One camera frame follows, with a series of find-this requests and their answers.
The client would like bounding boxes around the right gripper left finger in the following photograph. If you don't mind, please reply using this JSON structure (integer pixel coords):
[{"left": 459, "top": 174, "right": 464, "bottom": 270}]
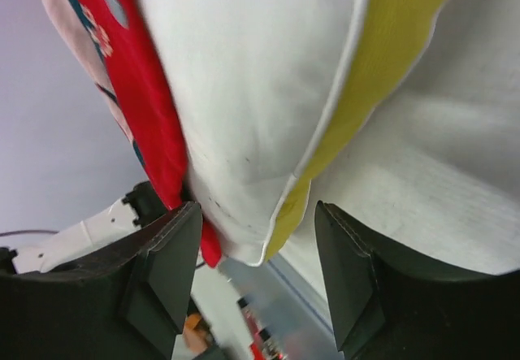
[{"left": 1, "top": 202, "right": 202, "bottom": 359}]

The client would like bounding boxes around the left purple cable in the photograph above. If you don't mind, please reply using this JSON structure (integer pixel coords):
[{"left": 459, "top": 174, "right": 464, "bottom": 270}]
[{"left": 0, "top": 228, "right": 62, "bottom": 239}]

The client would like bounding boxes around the cream pillow yellow edge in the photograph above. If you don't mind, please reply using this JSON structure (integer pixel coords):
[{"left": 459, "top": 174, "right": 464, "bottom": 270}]
[{"left": 138, "top": 0, "right": 447, "bottom": 267}]

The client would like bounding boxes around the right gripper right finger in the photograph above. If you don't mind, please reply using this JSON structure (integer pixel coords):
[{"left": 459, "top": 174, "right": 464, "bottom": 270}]
[{"left": 314, "top": 202, "right": 519, "bottom": 359}]

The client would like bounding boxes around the red pink printed pillowcase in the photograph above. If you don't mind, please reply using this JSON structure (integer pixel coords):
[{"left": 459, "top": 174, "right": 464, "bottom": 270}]
[{"left": 27, "top": 0, "right": 223, "bottom": 267}]

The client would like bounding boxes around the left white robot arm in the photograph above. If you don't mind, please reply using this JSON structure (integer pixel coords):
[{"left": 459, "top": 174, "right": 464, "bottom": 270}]
[{"left": 7, "top": 181, "right": 167, "bottom": 274}]

